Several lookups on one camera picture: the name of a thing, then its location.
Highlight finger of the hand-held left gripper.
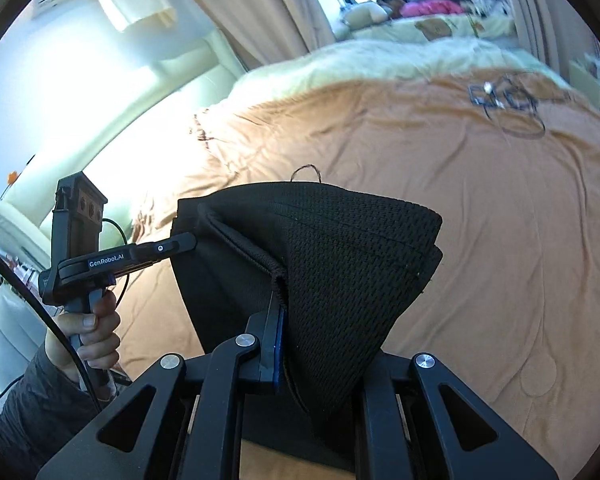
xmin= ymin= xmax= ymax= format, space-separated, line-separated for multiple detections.
xmin=111 ymin=231 xmax=199 ymax=281

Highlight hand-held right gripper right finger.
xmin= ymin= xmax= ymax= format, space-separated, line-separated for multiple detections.
xmin=359 ymin=350 xmax=559 ymax=480

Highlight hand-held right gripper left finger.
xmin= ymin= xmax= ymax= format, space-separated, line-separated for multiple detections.
xmin=36 ymin=304 xmax=287 ymax=480

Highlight black sleeveless shirt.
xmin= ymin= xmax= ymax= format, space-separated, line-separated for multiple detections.
xmin=171 ymin=181 xmax=444 ymax=456

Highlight person's left hand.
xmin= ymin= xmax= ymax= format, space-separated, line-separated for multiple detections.
xmin=45 ymin=290 xmax=122 ymax=382

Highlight cream padded headboard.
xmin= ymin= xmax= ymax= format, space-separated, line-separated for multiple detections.
xmin=0 ymin=29 xmax=248 ymax=266

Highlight orange blanket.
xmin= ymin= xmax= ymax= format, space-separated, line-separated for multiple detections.
xmin=112 ymin=67 xmax=600 ymax=480

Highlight pink curtain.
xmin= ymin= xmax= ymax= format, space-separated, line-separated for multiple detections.
xmin=494 ymin=0 xmax=600 ymax=63
xmin=162 ymin=0 xmax=352 ymax=70

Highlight cream duvet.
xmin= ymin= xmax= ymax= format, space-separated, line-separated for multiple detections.
xmin=224 ymin=36 xmax=583 ymax=108

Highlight white plush toy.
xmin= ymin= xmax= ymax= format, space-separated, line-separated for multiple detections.
xmin=339 ymin=2 xmax=397 ymax=30

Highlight white nightstand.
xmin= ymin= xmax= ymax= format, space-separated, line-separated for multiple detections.
xmin=569 ymin=54 xmax=600 ymax=113

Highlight bear print cushion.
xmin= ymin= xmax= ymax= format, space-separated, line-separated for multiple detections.
xmin=349 ymin=12 xmax=517 ymax=42

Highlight pink clothing pile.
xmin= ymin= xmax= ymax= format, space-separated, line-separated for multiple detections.
xmin=399 ymin=0 xmax=465 ymax=20

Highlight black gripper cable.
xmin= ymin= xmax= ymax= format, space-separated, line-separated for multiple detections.
xmin=0 ymin=237 xmax=105 ymax=411

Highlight tangled cables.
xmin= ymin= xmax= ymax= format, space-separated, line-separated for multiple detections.
xmin=466 ymin=74 xmax=547 ymax=142

